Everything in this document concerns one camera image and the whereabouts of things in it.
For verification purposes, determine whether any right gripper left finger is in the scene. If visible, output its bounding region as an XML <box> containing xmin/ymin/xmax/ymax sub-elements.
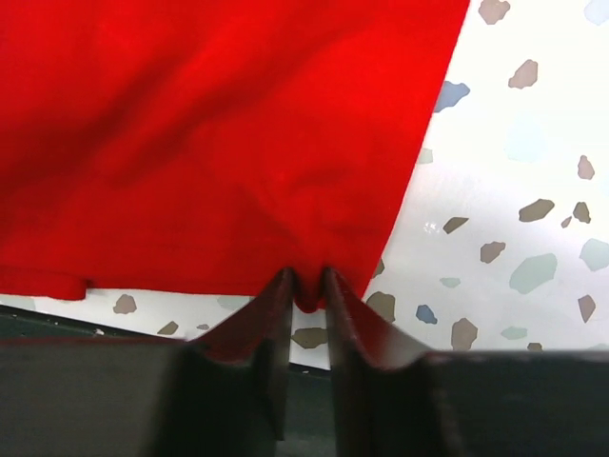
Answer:
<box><xmin>1</xmin><ymin>268</ymin><xmax>293</xmax><ymax>456</ymax></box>

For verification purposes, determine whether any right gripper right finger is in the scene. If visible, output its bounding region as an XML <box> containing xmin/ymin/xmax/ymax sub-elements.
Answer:
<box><xmin>324</xmin><ymin>268</ymin><xmax>608</xmax><ymax>456</ymax></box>

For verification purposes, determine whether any red t-shirt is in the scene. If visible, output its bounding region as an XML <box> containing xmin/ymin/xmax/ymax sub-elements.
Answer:
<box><xmin>1</xmin><ymin>1</ymin><xmax>468</xmax><ymax>312</ymax></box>

